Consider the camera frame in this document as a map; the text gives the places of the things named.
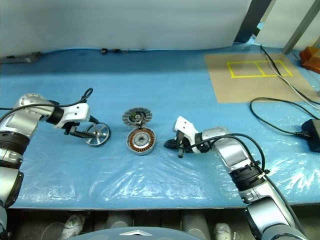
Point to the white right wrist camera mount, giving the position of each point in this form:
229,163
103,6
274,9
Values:
186,127

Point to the grey finned rotor disc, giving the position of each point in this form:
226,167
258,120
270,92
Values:
127,117

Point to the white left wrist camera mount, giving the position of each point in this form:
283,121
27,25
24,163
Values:
75,112

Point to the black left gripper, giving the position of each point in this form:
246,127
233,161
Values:
72,128

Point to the orange brown block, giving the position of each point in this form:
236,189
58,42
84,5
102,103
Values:
311,63
311,52

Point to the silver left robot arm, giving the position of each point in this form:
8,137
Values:
22,120

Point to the grey finned metal device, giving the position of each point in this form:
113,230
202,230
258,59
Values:
22,58

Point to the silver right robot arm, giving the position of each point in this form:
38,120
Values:
232,152

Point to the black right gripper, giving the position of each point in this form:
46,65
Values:
184,143

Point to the white backdrop panel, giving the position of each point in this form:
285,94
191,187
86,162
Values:
275,25
125,22

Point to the yellow tape rectangle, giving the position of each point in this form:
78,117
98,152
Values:
250,76

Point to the grey robot torso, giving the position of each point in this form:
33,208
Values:
112,235

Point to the black power adapter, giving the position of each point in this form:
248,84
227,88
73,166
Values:
313,135

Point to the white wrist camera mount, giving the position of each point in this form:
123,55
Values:
75,112
186,127

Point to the blue plastic table sheet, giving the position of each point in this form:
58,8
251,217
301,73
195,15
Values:
75,82

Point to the grey rounded shape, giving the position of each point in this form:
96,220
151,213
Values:
196,225
118,220

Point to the white sneaker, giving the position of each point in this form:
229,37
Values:
222,230
73,226

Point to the silver motor housing copper windings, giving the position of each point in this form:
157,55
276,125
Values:
141,140

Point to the silver spoked motor end cap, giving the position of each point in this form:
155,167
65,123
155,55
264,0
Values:
100,136

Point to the small black clip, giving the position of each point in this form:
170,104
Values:
103,50

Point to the brown cardboard mat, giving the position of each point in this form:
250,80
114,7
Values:
245,87

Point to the aluminium frame post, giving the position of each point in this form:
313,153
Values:
300,30

